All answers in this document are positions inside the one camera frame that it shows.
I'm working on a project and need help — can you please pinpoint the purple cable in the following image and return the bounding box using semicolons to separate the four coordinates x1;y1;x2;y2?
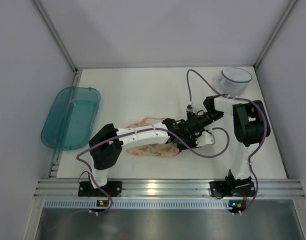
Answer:
76;127;231;215
186;69;269;213

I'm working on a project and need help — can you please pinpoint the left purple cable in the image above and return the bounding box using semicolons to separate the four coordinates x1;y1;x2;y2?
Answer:
76;127;231;215

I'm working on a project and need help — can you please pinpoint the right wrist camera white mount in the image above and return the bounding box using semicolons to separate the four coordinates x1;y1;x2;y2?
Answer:
185;101;195;114

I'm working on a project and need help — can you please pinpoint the aluminium mounting rail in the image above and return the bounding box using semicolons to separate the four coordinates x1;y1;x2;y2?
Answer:
33;178;305;200

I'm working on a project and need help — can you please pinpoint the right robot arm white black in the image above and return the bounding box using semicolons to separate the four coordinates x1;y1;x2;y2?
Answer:
186;95;271;198

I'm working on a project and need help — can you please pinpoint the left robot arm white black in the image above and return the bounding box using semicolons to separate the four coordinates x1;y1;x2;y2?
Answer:
88;115;214;189

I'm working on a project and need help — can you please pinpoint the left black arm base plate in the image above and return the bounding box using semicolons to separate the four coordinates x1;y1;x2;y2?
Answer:
77;181;122;197

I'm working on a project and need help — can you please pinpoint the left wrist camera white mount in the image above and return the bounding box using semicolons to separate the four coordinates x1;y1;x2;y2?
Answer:
195;128;215;148

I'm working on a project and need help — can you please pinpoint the teal plastic bin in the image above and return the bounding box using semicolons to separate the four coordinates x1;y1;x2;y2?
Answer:
40;86;101;151

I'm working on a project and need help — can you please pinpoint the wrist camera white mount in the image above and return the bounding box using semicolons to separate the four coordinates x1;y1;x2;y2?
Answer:
185;101;195;114
195;128;215;148

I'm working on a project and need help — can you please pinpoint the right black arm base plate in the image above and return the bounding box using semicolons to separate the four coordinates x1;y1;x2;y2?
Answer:
209;179;256;199

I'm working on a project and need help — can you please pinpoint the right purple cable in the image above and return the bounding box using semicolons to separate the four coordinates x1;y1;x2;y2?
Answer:
186;69;269;213

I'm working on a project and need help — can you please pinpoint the white slotted cable duct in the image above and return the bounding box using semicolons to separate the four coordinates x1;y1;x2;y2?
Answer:
43;198;244;210

